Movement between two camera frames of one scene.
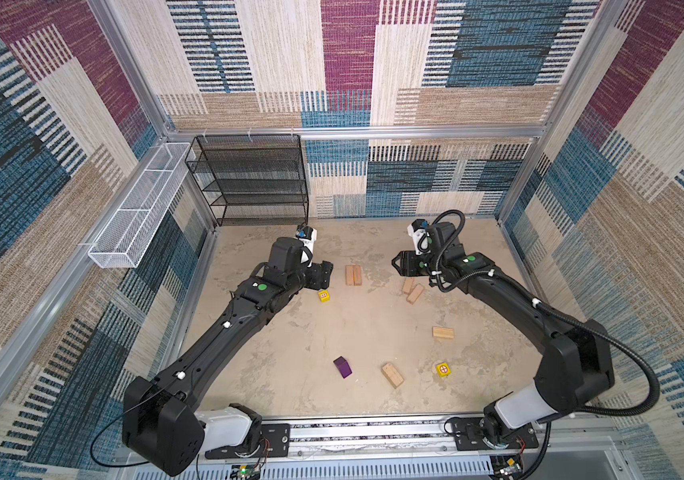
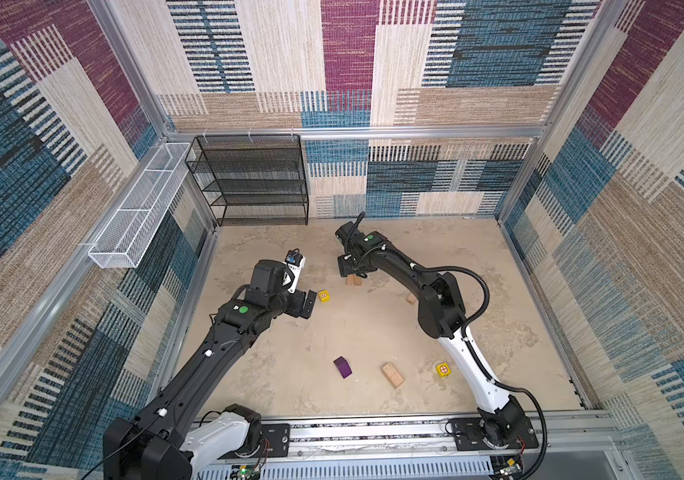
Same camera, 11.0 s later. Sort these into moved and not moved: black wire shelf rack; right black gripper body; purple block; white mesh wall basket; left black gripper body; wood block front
Moved: left black gripper body; right black gripper body
Not moved: purple block; white mesh wall basket; black wire shelf rack; wood block front
